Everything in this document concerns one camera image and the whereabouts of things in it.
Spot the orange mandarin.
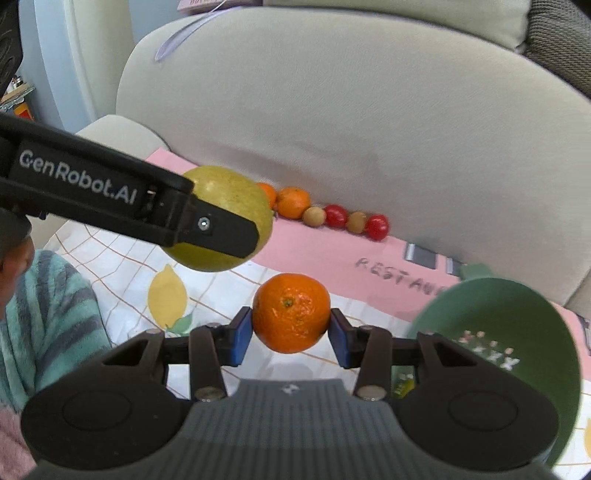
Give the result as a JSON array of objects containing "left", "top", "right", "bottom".
[
  {"left": 276, "top": 187, "right": 311, "bottom": 220},
  {"left": 257, "top": 182, "right": 277, "bottom": 210},
  {"left": 252, "top": 273, "right": 331, "bottom": 354}
]

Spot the green colander bowl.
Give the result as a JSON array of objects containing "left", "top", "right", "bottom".
[{"left": 406, "top": 264, "right": 583, "bottom": 467}]

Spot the brown longan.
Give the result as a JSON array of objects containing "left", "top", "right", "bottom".
[
  {"left": 346, "top": 211, "right": 368, "bottom": 235},
  {"left": 301, "top": 206, "right": 327, "bottom": 228}
]

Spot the red cherry tomato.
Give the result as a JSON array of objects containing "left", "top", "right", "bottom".
[
  {"left": 366, "top": 214, "right": 390, "bottom": 241},
  {"left": 324, "top": 204, "right": 349, "bottom": 229}
]

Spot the person left hand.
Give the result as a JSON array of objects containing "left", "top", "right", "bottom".
[{"left": 0, "top": 237, "right": 35, "bottom": 320}]

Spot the cluttered shelf background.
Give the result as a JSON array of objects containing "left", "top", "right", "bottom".
[{"left": 0, "top": 75, "right": 35, "bottom": 120}]

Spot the pink checkered lemon cloth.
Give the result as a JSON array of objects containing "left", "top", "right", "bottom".
[{"left": 41, "top": 147, "right": 591, "bottom": 480}]

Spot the teal striped sleeve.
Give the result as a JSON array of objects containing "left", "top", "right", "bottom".
[{"left": 1, "top": 250, "right": 111, "bottom": 412}]

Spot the lilac ribbon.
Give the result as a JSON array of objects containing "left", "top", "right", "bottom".
[{"left": 154, "top": 1, "right": 226, "bottom": 63}]

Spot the beige sofa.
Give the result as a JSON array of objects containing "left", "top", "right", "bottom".
[{"left": 82, "top": 7, "right": 590, "bottom": 316}]

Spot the houndstooth pillow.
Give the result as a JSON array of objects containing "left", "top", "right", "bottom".
[{"left": 524, "top": 0, "right": 590, "bottom": 98}]

